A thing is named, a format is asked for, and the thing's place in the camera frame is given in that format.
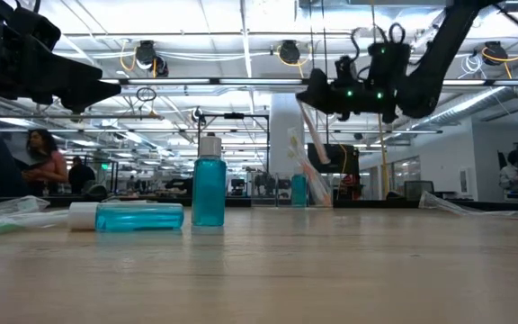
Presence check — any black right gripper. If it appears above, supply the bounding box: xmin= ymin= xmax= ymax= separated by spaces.
xmin=295 ymin=69 xmax=399 ymax=125

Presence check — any blue bottle white cap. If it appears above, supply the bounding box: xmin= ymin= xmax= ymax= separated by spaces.
xmin=191 ymin=133 xmax=228 ymax=228
xmin=67 ymin=202 xmax=185 ymax=233
xmin=290 ymin=173 xmax=309 ymax=208

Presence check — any black ceiling cable reel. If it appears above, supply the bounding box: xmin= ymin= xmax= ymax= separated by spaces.
xmin=482 ymin=40 xmax=510 ymax=67
xmin=134 ymin=39 xmax=170 ymax=78
xmin=278 ymin=39 xmax=303 ymax=66

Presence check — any black wall screen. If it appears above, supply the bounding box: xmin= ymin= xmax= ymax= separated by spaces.
xmin=307 ymin=142 xmax=362 ymax=176

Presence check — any black gantry frame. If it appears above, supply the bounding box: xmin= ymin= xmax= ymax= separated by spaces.
xmin=197 ymin=112 xmax=271 ymax=175

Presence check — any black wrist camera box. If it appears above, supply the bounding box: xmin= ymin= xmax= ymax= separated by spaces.
xmin=366 ymin=41 xmax=412 ymax=94

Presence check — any small black cable reel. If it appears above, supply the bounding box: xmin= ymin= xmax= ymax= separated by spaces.
xmin=190 ymin=105 xmax=207 ymax=126

